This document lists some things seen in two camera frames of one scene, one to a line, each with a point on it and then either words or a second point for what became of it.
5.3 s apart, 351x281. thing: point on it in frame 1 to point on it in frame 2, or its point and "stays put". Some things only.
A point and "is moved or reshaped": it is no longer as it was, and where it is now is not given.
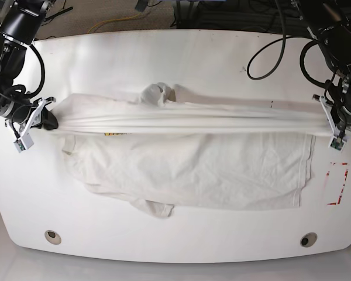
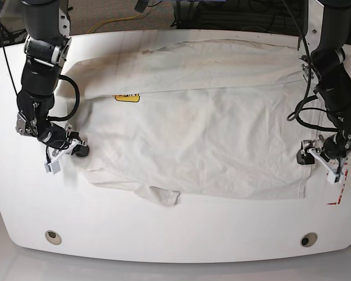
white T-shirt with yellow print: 162,147 is moved or reshaped
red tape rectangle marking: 340,195 stays put
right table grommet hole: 308,239 stays put
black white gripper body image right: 343,104 to 331,152
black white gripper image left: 23,116 to 58,143
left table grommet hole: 52,237 stays put
